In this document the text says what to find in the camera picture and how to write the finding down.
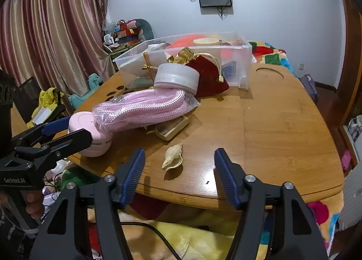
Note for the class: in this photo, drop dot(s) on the clear plastic storage bin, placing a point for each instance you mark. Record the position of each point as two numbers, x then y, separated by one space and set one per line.
186 56

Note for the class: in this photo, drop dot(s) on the cluttered side table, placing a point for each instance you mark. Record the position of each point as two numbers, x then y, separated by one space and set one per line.
124 36

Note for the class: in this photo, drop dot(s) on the pink striped curtain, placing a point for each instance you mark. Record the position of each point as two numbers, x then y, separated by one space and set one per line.
51 28

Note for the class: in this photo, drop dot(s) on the cream seashell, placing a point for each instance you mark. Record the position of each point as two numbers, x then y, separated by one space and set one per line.
172 159

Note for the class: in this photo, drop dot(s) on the person's left hand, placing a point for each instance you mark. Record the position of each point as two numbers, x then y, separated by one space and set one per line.
32 203

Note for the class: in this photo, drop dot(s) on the cream rectangular soap dish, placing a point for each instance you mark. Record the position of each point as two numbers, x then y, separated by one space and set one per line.
171 127

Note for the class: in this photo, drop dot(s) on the yellow cloth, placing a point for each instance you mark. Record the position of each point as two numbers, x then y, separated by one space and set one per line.
48 101

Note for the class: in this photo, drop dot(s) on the white round jar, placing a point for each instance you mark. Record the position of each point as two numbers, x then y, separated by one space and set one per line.
176 76

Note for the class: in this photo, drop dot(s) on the grey pillow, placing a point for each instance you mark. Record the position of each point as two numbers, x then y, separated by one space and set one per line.
145 29

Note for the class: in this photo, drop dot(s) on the blue card packet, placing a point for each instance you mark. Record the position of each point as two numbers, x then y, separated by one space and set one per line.
229 68

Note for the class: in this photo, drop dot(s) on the wooden desk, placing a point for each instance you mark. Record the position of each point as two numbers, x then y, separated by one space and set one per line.
277 135

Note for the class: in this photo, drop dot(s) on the teal plush toy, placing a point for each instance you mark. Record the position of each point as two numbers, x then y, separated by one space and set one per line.
84 90

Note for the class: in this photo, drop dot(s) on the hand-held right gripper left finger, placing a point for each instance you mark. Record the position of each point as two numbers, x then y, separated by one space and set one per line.
130 176

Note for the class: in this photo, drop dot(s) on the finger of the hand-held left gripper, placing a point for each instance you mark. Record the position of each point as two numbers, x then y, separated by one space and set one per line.
56 126
76 138

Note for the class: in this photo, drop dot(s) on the orange cloth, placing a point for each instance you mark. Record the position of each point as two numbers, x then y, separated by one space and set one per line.
189 42

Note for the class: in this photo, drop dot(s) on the pink round jar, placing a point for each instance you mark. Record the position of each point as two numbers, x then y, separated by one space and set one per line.
89 135

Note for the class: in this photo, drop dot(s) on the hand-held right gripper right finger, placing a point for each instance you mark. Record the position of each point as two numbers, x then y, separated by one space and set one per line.
226 176

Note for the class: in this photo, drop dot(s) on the gold organza gift bag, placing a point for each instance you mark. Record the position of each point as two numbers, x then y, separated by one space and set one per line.
183 56

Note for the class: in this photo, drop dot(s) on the round wooden lid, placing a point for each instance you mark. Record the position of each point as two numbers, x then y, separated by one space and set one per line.
206 41

